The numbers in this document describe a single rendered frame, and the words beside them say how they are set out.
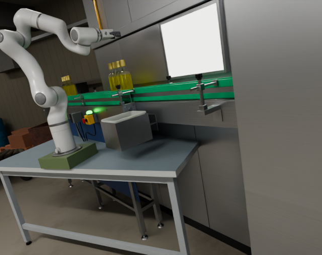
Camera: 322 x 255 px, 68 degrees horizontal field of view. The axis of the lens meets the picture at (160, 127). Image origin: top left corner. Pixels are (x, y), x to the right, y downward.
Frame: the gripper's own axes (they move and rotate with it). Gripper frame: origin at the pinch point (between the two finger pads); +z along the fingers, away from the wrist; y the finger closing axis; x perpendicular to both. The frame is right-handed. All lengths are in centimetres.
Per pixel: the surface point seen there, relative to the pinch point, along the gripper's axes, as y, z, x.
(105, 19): 30.4, 24.5, -18.9
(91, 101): 37, -3, 41
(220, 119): -74, -23, 52
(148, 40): -19.1, 9.3, 7.6
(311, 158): -110, -48, 58
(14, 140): 454, 91, 119
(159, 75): -23.7, 8.2, 30.4
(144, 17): -18.1, 10.4, -6.5
